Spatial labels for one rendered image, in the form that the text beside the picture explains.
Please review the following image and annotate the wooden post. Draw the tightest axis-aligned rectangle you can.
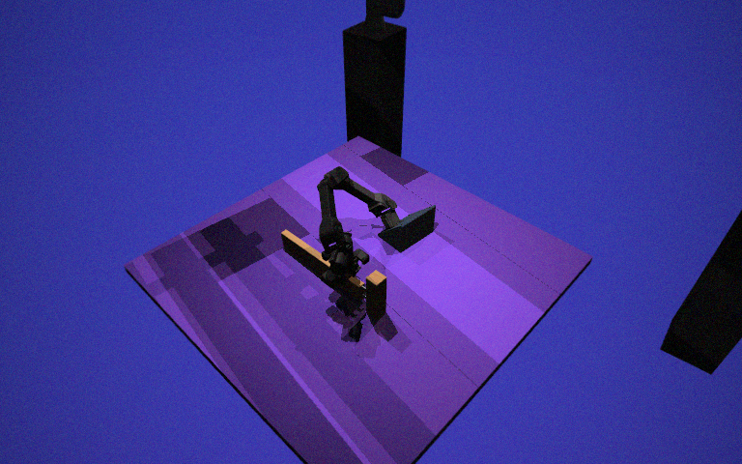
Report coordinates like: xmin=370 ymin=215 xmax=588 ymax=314
xmin=366 ymin=270 xmax=386 ymax=320

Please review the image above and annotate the brown wooden board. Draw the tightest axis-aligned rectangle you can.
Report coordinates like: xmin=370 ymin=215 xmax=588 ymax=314
xmin=281 ymin=230 xmax=366 ymax=301

